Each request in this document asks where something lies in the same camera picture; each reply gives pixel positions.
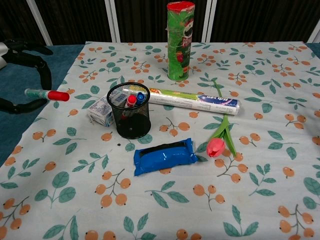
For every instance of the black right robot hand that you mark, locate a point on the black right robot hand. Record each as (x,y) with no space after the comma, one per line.
(317,140)

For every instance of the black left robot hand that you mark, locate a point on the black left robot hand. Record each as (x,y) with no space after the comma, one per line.
(45,72)

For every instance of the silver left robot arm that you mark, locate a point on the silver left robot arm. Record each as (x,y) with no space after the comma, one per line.
(2,53)

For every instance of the blue marker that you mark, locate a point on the blue marker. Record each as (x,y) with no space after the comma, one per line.
(140,96)

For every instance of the black mesh pen cup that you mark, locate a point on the black mesh pen cup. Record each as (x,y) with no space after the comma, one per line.
(132,125)

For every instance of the teal table cover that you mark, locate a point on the teal table cover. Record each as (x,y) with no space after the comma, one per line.
(17,80)

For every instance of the small white blue box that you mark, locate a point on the small white blue box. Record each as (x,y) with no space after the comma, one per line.
(100,112)

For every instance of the artificial pink tulip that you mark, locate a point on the artificial pink tulip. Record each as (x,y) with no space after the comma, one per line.
(216,147)

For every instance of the plastic wrap roll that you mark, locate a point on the plastic wrap roll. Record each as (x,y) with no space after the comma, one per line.
(195,100)

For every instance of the dark ribbed curtain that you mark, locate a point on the dark ribbed curtain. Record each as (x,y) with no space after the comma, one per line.
(262,20)

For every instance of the green Pringles can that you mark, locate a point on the green Pringles can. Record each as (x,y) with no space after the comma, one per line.
(180,50)

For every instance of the blue plastic packet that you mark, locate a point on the blue plastic packet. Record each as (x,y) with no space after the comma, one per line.
(162,157)

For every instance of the floral fruit print tablecloth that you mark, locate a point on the floral fruit print tablecloth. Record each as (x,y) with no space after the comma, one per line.
(175,200)

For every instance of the white frame post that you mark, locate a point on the white frame post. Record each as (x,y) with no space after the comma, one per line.
(40,22)
(314,33)
(113,20)
(208,20)

